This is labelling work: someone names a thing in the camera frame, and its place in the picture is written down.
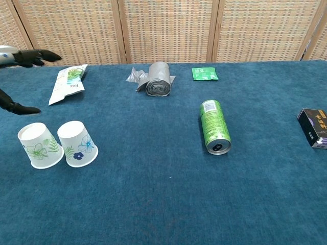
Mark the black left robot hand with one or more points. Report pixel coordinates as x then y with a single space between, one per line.
28 58

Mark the white paper cup blue flowers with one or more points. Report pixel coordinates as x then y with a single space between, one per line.
76 143

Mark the woven folding screen panel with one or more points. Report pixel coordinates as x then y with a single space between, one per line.
168 30
320 43
10 30
74 30
263 30

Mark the white green snack bag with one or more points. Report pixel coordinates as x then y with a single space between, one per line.
64 86

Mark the white paper cup green flowers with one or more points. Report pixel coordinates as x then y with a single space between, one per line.
38 145

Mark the grey trash bag roll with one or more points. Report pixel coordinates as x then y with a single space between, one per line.
157 81

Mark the blue table cloth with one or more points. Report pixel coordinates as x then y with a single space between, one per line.
153 183

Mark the green flat sachet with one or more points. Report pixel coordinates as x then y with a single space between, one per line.
205 74

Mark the green drink can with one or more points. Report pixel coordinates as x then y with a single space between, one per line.
214 122

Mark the black box gold lettering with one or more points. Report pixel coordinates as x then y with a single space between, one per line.
313 125

